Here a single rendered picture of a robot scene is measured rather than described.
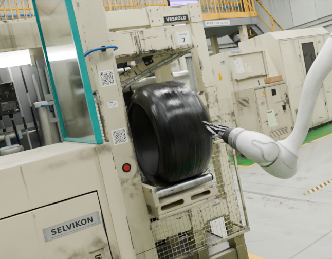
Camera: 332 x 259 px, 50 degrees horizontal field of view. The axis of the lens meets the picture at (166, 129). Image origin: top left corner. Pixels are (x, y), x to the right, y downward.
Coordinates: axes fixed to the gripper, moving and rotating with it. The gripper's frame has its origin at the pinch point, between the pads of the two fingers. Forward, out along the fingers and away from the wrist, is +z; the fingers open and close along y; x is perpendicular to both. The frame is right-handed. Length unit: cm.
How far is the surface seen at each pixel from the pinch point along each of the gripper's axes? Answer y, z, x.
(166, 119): 13.7, 14.2, -2.9
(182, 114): 5.2, 13.7, -3.7
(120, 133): 32.0, 29.9, 4.2
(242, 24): -566, 675, 3
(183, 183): 6.8, 14.6, 33.1
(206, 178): -6.8, 14.0, 34.1
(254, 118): -316, 338, 140
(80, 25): 39, 46, -48
